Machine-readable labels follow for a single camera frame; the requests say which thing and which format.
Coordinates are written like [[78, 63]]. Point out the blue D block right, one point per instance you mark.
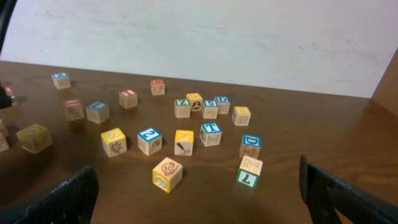
[[250, 146]]

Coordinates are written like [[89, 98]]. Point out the blue T block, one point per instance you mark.
[[210, 134]]

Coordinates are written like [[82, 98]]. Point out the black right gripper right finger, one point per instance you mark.
[[327, 195]]

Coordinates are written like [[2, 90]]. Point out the blue L block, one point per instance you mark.
[[97, 112]]

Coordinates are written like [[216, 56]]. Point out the green Z block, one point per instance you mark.
[[182, 108]]

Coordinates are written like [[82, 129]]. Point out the red U block centre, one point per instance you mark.
[[3, 142]]

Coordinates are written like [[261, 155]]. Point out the blue 5 block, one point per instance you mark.
[[210, 109]]

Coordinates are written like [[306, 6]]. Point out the yellow block near centre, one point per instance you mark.
[[34, 138]]

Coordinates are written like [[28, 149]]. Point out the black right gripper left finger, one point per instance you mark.
[[71, 201]]

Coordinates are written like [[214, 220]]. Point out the red block top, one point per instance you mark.
[[157, 87]]

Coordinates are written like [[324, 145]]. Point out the yellow hammer picture block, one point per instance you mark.
[[184, 142]]

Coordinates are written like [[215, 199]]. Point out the red I block left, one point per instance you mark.
[[73, 109]]

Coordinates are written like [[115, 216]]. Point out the yellow 8 block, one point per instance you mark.
[[241, 116]]

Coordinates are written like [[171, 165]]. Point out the red I block upper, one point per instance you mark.
[[128, 99]]

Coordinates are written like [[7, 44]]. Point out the red E block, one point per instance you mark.
[[9, 91]]

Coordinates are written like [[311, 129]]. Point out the green 7 block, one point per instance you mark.
[[249, 172]]

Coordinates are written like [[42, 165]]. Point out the yellow S block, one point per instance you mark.
[[114, 142]]

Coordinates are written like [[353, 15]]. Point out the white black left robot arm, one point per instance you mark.
[[7, 8]]

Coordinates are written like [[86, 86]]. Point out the yellow block upper right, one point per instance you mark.
[[196, 101]]

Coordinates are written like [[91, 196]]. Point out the red i block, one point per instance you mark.
[[73, 109], [128, 99]]

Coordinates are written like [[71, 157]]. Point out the blue d block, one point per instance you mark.
[[250, 146], [223, 104]]

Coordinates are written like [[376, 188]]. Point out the blue D block upper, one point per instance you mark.
[[223, 104]]

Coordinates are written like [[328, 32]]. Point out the yellow snail picture block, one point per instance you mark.
[[167, 174]]

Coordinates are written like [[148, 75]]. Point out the blue X block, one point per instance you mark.
[[61, 80]]

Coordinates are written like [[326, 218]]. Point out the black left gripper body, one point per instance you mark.
[[5, 99]]

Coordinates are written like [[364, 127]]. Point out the blue 2 block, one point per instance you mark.
[[149, 141]]

